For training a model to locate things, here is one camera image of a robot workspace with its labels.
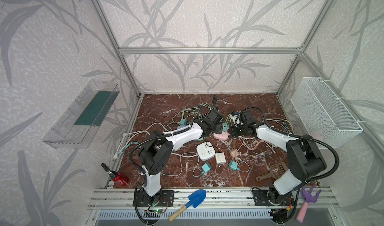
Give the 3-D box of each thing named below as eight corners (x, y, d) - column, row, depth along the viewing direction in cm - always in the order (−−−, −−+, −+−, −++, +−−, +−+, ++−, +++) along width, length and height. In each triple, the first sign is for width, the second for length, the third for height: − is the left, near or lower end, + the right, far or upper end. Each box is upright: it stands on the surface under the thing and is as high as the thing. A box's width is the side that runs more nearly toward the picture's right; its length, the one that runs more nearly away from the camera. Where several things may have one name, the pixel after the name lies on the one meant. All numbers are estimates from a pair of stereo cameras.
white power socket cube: (199, 161, 87) (199, 160, 85) (195, 146, 93) (195, 144, 91) (216, 156, 89) (217, 155, 87) (211, 142, 95) (211, 140, 93)
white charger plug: (216, 164, 86) (217, 163, 84) (215, 154, 90) (215, 153, 88) (225, 163, 86) (226, 162, 85) (223, 153, 90) (224, 152, 88)
